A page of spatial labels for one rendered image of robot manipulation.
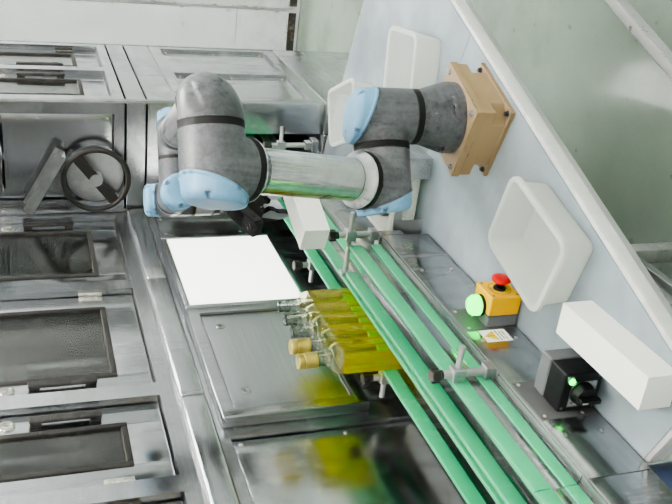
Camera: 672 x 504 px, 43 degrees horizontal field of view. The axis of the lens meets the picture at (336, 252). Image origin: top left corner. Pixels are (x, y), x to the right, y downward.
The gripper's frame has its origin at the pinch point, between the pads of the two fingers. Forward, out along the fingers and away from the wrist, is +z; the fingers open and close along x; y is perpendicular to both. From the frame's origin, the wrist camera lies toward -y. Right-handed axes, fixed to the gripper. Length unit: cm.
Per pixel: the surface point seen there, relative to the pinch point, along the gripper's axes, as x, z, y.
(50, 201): 61, -53, 66
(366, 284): 12.1, 15.7, -16.1
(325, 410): 22.8, 0.5, -42.9
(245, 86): 38, 12, 97
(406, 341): 3.2, 15.3, -40.1
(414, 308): -2.9, 16.8, -36.0
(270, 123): 36, 16, 75
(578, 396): -24, 28, -74
